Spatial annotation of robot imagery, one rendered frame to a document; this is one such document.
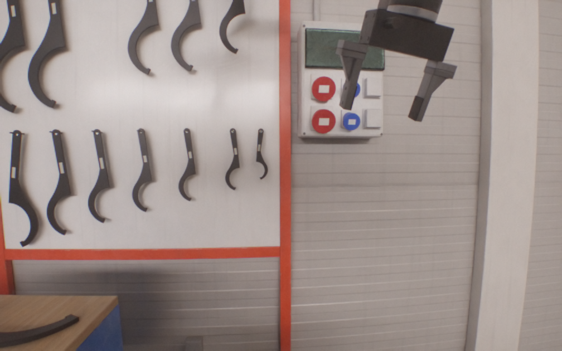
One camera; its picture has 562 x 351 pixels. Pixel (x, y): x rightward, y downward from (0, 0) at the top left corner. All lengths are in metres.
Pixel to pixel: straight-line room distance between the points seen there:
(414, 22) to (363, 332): 1.58
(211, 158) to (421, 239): 1.19
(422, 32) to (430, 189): 1.26
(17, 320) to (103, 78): 1.05
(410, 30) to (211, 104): 1.06
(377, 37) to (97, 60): 1.36
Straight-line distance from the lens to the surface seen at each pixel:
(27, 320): 0.94
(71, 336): 0.82
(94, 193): 1.52
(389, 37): 0.47
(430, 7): 0.49
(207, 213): 1.40
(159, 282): 1.61
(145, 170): 1.41
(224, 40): 1.36
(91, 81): 1.60
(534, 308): 2.39
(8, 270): 1.94
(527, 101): 1.98
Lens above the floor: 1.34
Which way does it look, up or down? 4 degrees down
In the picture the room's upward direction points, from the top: straight up
